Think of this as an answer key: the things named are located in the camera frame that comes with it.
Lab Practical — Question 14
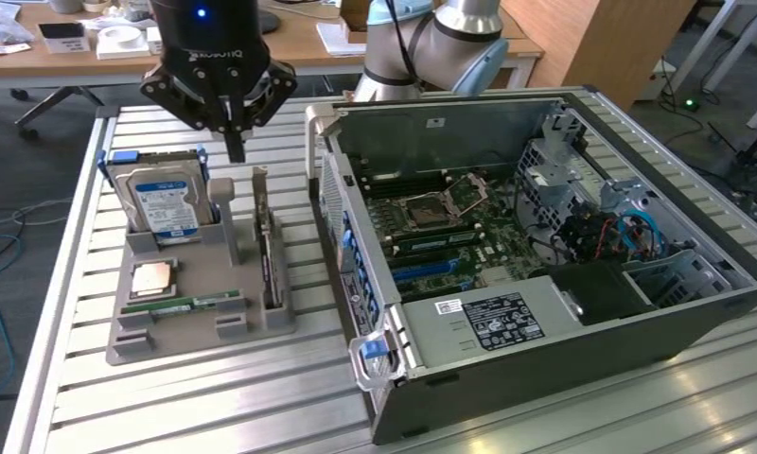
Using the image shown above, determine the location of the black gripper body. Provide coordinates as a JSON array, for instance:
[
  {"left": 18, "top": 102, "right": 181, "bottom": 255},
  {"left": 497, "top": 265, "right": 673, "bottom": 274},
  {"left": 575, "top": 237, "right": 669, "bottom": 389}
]
[{"left": 150, "top": 0, "right": 272, "bottom": 103}]

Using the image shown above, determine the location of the black Nvidia graphics card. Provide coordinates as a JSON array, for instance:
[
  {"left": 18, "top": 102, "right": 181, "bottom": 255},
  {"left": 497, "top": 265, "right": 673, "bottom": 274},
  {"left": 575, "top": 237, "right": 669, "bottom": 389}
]
[{"left": 249, "top": 165, "right": 292, "bottom": 316}]

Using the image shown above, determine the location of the black round lamp base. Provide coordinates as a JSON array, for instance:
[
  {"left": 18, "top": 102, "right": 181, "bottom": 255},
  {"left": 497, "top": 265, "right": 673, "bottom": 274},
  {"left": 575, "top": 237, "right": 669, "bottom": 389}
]
[{"left": 257, "top": 9, "right": 284, "bottom": 35}]

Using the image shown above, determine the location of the stack of white papers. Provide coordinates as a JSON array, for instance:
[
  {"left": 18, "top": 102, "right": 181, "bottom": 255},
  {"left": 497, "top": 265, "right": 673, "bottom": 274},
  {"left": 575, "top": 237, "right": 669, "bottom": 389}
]
[{"left": 317, "top": 21, "right": 368, "bottom": 58}]

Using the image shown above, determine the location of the white tape roll holder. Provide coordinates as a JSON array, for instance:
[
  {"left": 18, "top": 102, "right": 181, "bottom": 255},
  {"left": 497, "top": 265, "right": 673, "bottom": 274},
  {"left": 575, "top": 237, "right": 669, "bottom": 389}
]
[{"left": 94, "top": 26, "right": 153, "bottom": 61}]

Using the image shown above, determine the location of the grey wheeled desk foot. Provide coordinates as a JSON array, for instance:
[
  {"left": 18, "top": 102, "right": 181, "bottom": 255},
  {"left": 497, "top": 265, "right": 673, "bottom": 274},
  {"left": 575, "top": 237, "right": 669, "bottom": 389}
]
[{"left": 12, "top": 84, "right": 106, "bottom": 141}]

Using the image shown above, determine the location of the brown cardboard box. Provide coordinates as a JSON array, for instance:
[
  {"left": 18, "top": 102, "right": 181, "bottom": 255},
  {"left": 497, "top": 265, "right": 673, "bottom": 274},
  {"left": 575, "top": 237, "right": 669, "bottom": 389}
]
[{"left": 340, "top": 0, "right": 380, "bottom": 32}]

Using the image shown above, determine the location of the wooden desk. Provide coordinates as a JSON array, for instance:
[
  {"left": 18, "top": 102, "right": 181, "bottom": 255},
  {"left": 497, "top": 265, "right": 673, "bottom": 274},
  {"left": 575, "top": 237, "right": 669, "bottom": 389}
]
[{"left": 0, "top": 0, "right": 544, "bottom": 103}]

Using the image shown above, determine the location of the hard disk in blue carrier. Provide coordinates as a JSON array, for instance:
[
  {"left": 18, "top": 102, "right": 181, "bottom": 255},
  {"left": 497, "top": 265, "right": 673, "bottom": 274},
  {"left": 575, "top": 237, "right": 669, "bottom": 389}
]
[{"left": 96, "top": 147, "right": 220, "bottom": 247}]

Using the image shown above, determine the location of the white box with black top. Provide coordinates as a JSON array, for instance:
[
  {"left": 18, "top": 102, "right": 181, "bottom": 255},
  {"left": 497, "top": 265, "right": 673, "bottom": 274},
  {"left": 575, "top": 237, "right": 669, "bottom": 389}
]
[{"left": 36, "top": 22, "right": 92, "bottom": 55}]

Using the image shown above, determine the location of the clear plastic bag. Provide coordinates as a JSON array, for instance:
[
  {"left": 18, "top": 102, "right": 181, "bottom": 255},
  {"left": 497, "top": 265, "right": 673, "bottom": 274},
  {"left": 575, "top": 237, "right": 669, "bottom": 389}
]
[{"left": 0, "top": 0, "right": 36, "bottom": 46}]

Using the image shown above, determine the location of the CPU socket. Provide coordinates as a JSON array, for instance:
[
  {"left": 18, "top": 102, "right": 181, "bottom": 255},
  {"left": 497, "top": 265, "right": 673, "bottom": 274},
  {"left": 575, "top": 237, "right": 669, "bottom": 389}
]
[{"left": 400, "top": 191, "right": 465, "bottom": 233}]

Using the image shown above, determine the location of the grey parts rack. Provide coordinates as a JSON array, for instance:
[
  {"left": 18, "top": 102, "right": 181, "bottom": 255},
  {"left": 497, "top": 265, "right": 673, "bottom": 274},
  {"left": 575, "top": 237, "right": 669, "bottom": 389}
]
[{"left": 105, "top": 177, "right": 301, "bottom": 366}]

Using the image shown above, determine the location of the copper-topped CPU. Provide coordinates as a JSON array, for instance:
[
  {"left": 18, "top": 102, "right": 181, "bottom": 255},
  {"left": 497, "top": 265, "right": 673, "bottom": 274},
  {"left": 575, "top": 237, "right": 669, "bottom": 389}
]
[{"left": 129, "top": 262, "right": 181, "bottom": 299}]

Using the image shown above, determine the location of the metal socket cover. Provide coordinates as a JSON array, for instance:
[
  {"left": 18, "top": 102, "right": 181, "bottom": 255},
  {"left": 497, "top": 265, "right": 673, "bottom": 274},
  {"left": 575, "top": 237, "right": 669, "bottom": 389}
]
[{"left": 440, "top": 172, "right": 491, "bottom": 202}]

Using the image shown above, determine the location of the blue expansion slot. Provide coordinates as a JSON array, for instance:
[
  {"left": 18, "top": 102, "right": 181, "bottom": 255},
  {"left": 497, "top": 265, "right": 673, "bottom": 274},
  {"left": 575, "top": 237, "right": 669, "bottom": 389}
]
[{"left": 391, "top": 257, "right": 463, "bottom": 284}]

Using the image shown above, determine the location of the green motherboard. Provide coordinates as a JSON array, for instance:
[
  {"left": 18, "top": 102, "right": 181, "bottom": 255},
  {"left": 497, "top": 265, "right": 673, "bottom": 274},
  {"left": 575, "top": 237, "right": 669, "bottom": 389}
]
[{"left": 352, "top": 160, "right": 569, "bottom": 304}]

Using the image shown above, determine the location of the tall metal disk bay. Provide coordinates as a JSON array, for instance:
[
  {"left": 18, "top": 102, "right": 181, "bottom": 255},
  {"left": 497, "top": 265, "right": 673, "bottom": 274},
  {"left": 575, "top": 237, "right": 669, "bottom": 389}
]
[{"left": 516, "top": 111, "right": 613, "bottom": 223}]

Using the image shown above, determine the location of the wooden cabinet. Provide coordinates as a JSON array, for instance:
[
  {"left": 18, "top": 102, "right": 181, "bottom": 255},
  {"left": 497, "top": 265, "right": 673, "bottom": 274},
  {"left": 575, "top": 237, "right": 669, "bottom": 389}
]
[{"left": 497, "top": 0, "right": 699, "bottom": 110}]

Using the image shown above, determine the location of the grey power supply unit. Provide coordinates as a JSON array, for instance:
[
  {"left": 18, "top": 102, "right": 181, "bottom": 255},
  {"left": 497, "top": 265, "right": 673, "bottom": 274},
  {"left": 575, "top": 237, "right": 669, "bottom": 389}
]
[{"left": 401, "top": 275, "right": 583, "bottom": 371}]

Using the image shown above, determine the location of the white table leg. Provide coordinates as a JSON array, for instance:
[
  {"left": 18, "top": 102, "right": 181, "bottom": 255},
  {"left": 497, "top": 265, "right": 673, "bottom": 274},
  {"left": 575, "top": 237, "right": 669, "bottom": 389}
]
[{"left": 661, "top": 0, "right": 757, "bottom": 96}]

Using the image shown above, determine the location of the open grey PC case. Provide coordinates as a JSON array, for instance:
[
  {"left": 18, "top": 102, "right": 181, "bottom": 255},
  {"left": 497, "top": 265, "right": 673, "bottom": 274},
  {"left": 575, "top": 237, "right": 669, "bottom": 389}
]
[{"left": 305, "top": 92, "right": 757, "bottom": 445}]

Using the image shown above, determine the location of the low metal disk bay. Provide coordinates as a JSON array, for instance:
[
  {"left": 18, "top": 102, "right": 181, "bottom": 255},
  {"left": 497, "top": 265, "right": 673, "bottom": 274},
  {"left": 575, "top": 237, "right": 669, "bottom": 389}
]
[{"left": 624, "top": 250, "right": 733, "bottom": 308}]

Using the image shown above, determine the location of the black floor stand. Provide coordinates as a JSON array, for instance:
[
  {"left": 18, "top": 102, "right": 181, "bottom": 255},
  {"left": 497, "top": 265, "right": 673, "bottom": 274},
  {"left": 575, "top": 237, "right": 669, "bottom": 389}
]
[{"left": 709, "top": 120, "right": 757, "bottom": 209}]

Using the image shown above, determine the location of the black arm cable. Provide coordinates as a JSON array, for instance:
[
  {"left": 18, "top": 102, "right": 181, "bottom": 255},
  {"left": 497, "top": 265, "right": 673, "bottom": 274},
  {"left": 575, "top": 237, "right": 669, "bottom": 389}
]
[{"left": 383, "top": 0, "right": 421, "bottom": 79}]

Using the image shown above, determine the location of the white floor cable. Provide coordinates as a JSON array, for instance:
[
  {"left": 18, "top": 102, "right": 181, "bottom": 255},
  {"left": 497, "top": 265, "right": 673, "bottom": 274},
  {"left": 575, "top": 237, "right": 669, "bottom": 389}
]
[{"left": 0, "top": 198, "right": 74, "bottom": 227}]

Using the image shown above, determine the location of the red wire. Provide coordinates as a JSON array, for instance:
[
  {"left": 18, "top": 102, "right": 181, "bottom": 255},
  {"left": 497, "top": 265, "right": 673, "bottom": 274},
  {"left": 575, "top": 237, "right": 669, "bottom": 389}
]
[{"left": 593, "top": 226, "right": 615, "bottom": 259}]

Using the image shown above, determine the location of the light blue wire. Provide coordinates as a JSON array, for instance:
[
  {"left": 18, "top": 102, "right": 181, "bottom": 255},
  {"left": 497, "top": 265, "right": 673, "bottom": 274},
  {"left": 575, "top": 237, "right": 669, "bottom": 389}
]
[{"left": 619, "top": 207, "right": 671, "bottom": 261}]

